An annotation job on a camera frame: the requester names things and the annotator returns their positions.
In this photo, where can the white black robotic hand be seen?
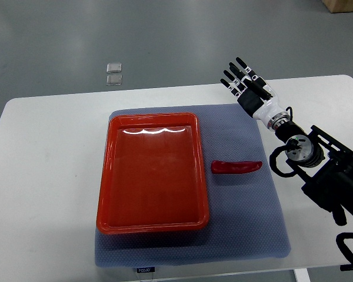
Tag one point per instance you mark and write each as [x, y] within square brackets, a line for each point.
[255, 95]

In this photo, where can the red pepper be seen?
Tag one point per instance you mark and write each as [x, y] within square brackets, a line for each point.
[221, 167]

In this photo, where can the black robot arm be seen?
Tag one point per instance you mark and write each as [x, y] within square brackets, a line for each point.
[323, 163]

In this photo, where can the red plastic tray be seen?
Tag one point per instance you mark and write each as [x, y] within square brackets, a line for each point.
[153, 176]

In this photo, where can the cardboard box corner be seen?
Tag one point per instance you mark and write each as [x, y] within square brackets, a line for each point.
[338, 6]

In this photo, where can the blue-grey mesh mat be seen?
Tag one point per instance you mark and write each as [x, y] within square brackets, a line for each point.
[245, 216]

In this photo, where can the white table leg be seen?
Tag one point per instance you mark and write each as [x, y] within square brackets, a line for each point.
[301, 275]

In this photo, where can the black mat label tag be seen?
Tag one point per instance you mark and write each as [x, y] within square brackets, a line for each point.
[145, 269]

